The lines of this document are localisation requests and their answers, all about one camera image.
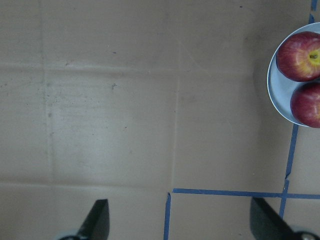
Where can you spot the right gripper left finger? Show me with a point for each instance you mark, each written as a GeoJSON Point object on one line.
{"type": "Point", "coordinates": [96, 225]}

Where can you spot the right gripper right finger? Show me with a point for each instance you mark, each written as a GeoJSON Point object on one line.
{"type": "Point", "coordinates": [266, 224]}

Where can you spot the red apple on plate near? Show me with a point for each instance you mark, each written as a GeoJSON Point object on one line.
{"type": "Point", "coordinates": [305, 104]}

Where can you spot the red apple on plate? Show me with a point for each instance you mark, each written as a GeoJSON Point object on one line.
{"type": "Point", "coordinates": [298, 57]}
{"type": "Point", "coordinates": [305, 104]}

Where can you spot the light blue plate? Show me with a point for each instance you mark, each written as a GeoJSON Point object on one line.
{"type": "Point", "coordinates": [279, 87]}

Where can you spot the red apple on plate far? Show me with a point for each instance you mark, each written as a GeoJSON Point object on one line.
{"type": "Point", "coordinates": [298, 57]}

